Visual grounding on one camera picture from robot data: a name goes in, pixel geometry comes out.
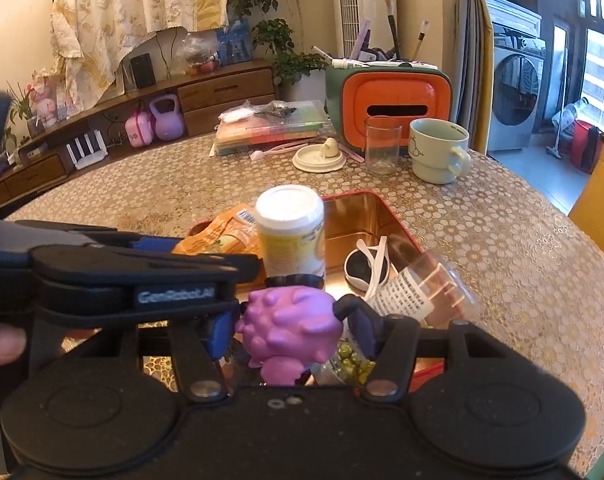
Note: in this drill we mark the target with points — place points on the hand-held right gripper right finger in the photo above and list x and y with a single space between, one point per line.
364 330

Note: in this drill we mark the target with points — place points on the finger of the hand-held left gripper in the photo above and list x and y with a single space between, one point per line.
156 245
146 270

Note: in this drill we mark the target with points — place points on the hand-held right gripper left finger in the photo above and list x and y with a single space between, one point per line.
221 335

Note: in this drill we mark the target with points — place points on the glass jar of gold beads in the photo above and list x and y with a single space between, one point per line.
407 290

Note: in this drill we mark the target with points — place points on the orange snack packet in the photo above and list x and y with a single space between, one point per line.
216 245

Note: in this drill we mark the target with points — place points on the white sunglasses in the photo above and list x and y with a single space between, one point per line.
362 270

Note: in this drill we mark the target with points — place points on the purple spiky toy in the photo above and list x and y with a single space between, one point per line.
287 320

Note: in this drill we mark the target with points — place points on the red tin box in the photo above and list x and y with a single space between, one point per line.
352 225

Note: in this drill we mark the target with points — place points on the person's left hand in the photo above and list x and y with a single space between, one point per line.
1 345

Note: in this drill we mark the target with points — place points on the pink kettlebell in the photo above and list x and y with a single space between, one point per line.
139 130

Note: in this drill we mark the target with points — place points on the white bottle with yellow label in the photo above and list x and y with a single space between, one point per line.
289 240

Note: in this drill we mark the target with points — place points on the white router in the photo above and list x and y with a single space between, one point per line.
85 152

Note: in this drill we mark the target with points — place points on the purple kettlebell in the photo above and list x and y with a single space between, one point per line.
166 122

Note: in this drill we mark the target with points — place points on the pink plastic spoon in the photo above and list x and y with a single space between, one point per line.
277 151

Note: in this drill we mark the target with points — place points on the wooden tv cabinet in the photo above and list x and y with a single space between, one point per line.
221 92

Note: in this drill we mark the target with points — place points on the black speaker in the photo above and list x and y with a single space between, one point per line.
143 71

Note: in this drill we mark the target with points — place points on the white ceramic lid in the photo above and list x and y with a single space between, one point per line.
314 160

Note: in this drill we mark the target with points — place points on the pink doll figure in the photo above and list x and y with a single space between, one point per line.
46 102

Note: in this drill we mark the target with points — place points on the clear drinking glass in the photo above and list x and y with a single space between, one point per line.
382 145

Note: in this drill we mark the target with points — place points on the pale green mug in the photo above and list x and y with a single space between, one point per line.
434 155

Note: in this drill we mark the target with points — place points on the small potted orchid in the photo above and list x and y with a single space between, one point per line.
24 110

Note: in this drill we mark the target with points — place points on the clear plastic bag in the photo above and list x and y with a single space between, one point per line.
199 52

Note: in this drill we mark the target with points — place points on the blue printed box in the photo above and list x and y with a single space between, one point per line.
235 42

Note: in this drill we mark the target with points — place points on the cream patterned cover cloth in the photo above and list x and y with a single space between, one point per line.
131 10

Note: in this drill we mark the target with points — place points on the large green potted plant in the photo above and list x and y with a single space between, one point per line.
272 35

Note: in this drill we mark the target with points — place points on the green and orange tissue box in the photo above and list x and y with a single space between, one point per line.
387 90

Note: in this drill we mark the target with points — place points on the white tube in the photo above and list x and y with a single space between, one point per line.
342 61

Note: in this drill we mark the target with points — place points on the yellow chair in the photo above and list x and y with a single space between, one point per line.
599 200

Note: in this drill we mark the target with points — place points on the purple plastic stick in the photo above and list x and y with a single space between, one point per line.
362 37

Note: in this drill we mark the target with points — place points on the white washing machine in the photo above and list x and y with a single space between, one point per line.
517 80

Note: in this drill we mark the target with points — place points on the clear water jug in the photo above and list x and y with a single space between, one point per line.
572 115

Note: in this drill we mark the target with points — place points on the white tower air conditioner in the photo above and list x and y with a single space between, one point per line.
354 5

